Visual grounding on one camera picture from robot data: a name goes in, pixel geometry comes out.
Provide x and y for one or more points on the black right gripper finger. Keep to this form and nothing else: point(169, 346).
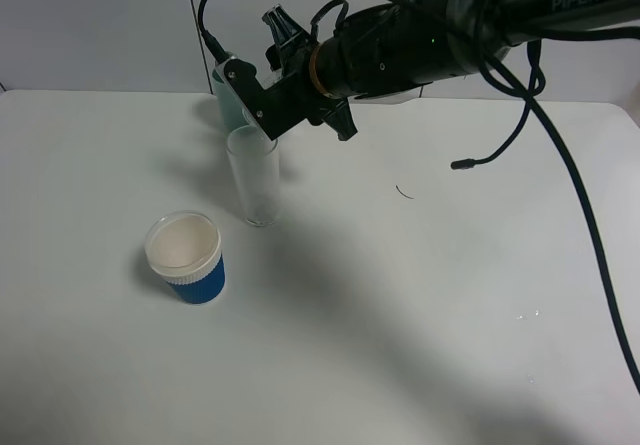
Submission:
point(337, 115)
point(288, 35)

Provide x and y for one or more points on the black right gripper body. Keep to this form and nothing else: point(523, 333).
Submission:
point(288, 64)

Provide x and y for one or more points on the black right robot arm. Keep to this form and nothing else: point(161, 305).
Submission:
point(405, 44)

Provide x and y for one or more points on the teal green cup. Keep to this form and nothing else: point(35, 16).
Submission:
point(231, 110)

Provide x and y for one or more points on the blue white ribbed cup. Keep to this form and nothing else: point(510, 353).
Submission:
point(184, 248)

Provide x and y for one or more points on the thin dark curved strip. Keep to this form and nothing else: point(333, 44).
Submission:
point(402, 193)

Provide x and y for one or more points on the tall clear glass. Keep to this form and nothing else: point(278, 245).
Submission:
point(254, 162)

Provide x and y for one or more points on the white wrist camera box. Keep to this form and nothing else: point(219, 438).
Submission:
point(255, 97)

